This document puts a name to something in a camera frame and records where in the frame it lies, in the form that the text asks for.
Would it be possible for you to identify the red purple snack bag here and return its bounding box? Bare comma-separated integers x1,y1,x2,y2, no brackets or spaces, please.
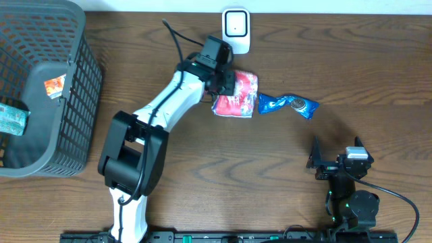
212,70,259,118

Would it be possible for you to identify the grey plastic mesh basket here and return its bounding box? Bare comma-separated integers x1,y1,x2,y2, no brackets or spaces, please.
1,1,103,178

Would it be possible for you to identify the blue Oreo cookie pack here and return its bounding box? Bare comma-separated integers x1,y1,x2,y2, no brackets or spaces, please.
258,93,319,119

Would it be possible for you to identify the small orange snack box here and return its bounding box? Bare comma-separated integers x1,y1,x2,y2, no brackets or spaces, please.
44,74,66,99

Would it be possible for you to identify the teal green snack packet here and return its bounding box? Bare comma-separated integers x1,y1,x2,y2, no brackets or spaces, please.
1,103,30,136

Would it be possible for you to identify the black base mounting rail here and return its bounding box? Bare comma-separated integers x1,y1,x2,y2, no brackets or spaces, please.
59,230,399,243

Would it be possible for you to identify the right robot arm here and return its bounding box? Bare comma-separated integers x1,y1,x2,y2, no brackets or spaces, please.
306,137,380,242

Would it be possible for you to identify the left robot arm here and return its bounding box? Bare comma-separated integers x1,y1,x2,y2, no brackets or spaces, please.
98,51,236,242

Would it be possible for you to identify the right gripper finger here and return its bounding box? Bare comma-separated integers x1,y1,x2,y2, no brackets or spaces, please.
354,136,374,162
308,136,322,165

